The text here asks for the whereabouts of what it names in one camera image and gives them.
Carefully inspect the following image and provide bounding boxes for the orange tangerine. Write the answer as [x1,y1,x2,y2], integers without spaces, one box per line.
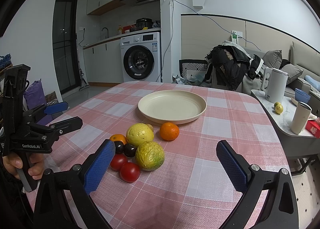
[110,134,127,144]
[159,122,180,141]

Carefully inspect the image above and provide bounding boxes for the red tomato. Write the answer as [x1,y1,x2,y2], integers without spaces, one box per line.
[119,162,140,183]
[110,154,127,171]

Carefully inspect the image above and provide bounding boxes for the red tomato front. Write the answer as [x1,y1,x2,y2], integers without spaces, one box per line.
[119,162,140,183]

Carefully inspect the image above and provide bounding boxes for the smooth yellow lemon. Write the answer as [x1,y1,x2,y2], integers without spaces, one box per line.
[126,123,154,147]

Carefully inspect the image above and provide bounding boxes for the rough yellow-green citrus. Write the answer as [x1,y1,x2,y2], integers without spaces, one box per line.
[135,141,165,171]

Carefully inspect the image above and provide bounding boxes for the person's left hand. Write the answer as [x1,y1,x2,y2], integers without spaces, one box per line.
[3,153,46,181]

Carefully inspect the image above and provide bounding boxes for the purple bag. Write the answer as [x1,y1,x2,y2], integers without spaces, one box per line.
[23,79,54,126]

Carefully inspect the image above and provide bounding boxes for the dark glass door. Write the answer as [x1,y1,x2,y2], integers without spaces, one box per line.
[52,0,80,94]

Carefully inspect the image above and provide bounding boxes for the dark plum left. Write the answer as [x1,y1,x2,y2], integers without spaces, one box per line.
[114,141,124,154]

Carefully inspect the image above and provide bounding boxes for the dark plum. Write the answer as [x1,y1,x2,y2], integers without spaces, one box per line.
[123,143,137,158]
[114,141,124,154]

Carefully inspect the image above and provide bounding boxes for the dark plum right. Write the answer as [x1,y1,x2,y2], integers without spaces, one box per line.
[123,143,137,158]

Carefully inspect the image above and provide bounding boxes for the white lower cabinets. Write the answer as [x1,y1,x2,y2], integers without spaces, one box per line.
[84,40,124,83]

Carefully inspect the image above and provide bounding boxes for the red box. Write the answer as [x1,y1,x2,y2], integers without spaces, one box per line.
[305,120,320,139]

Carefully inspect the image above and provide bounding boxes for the beige tumbler cup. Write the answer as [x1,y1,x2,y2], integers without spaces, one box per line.
[290,102,312,135]

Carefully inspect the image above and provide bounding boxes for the small yellow fruit on side table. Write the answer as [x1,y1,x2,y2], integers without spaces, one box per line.
[274,102,284,115]

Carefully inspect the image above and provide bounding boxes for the pink checked tablecloth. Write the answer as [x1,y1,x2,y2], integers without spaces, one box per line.
[44,81,288,228]

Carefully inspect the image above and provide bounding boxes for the kitchen faucet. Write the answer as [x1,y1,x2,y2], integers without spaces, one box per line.
[100,27,109,40]

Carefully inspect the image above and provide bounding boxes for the white washing machine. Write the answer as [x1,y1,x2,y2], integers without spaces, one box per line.
[120,31,162,82]

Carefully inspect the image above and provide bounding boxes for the cream round plate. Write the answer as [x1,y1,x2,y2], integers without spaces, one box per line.
[138,90,207,124]

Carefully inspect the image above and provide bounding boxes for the white electric kettle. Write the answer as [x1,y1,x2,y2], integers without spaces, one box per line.
[261,67,288,103]

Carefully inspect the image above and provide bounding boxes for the black cooking pot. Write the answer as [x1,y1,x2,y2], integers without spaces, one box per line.
[136,18,153,30]

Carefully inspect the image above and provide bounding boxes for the grey cushion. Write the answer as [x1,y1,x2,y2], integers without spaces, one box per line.
[262,50,282,69]

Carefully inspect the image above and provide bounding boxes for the grey sofa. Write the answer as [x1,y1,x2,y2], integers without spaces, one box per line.
[246,41,319,97]

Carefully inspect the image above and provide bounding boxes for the pile of dark clothes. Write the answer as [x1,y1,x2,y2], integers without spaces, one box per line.
[204,41,264,91]

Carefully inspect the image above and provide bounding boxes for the black mesh chair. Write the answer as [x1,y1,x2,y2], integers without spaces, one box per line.
[179,59,209,79]

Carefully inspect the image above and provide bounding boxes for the blue cable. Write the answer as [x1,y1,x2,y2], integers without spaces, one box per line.
[135,0,262,84]

